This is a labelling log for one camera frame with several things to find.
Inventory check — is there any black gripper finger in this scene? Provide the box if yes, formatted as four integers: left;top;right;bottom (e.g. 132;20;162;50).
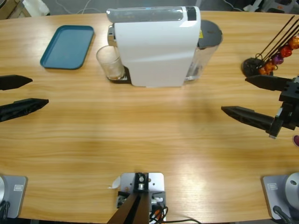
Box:
0;74;33;91
0;98;50;123

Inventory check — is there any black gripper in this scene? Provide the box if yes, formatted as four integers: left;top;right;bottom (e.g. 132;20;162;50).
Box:
221;75;299;140

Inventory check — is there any clear drinking glass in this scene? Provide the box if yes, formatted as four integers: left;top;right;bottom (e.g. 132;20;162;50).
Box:
96;45;126;80

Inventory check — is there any white capsule coffee machine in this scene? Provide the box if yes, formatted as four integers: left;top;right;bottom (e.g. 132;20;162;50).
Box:
106;6;202;89

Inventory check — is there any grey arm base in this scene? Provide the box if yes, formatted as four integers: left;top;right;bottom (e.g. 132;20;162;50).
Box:
0;175;28;219
261;172;299;220

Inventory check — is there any purple coffee capsule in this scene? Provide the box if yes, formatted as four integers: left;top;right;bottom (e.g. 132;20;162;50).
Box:
272;54;285;65

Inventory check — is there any black capsule rack stand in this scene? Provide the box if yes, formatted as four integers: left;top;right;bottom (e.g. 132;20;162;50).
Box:
242;15;299;77

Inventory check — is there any teal plastic tray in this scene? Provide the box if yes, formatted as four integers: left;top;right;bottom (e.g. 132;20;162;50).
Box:
39;25;94;70

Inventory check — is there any wooden crate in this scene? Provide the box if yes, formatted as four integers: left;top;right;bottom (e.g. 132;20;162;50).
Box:
0;0;32;20

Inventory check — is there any clear water tank black lid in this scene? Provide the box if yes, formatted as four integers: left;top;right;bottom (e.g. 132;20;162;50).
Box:
185;20;224;82

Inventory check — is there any grey stool with orange mark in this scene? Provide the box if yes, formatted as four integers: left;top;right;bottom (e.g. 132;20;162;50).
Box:
263;0;299;14

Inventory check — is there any white tape scrap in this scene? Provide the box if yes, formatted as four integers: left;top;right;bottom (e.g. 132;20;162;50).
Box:
107;176;121;189

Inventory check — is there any black base cable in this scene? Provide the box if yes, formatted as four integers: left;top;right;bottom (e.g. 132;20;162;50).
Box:
272;205;292;224
0;201;11;219

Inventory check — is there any white floor cable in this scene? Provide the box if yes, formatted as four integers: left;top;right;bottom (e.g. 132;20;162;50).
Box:
55;0;105;15

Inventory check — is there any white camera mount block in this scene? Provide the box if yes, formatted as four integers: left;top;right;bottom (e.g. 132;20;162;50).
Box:
118;172;167;222

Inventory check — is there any black power cable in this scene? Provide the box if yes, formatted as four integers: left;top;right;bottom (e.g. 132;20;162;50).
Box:
163;218;202;224

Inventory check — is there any dark camera post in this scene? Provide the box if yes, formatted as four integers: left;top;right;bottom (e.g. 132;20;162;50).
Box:
107;172;150;224

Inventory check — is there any orange black wire bundle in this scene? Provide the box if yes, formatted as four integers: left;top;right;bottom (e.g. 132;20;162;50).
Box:
149;205;169;224

